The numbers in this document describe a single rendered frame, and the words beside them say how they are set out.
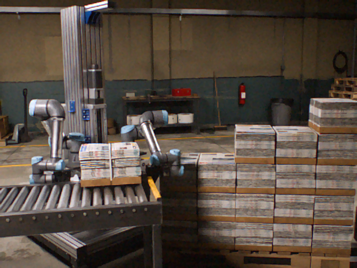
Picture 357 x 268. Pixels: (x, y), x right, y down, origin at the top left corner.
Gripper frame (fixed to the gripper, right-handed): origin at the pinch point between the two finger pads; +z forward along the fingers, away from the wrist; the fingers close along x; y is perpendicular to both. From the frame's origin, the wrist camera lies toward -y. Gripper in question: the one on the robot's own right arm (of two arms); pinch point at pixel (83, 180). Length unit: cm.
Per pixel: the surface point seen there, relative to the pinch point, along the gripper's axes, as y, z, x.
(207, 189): -16, 90, 6
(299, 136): 26, 152, -16
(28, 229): -7, -26, -62
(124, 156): 20.9, 27.4, -25.1
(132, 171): 10.6, 31.9, -25.2
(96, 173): 10.4, 9.7, -24.7
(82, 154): 23.0, 1.9, -25.0
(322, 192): -15, 169, -22
